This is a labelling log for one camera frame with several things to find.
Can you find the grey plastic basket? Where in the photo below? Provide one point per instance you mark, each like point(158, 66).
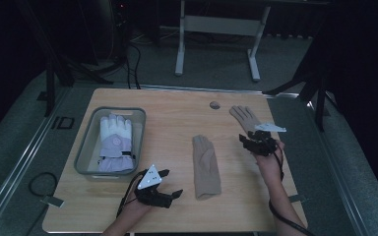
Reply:
point(90, 144)

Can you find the beige knit glove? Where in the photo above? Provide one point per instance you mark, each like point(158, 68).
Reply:
point(205, 167)
point(244, 118)

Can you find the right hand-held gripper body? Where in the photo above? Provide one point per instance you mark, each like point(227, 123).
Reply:
point(262, 144)

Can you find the person's left hand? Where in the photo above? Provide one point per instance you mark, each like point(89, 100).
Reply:
point(134, 208)

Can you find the person's right hand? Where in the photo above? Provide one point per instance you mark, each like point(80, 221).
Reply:
point(270, 165)

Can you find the lavender ski glove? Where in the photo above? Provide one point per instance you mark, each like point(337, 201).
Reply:
point(115, 141)
point(101, 165)

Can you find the white metal table frame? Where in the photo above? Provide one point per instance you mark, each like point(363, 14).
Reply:
point(221, 24)

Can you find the black tripod stand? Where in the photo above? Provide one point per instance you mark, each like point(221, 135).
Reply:
point(50, 65)
point(311, 85)

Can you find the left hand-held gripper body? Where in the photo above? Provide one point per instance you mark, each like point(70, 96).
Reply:
point(151, 193)

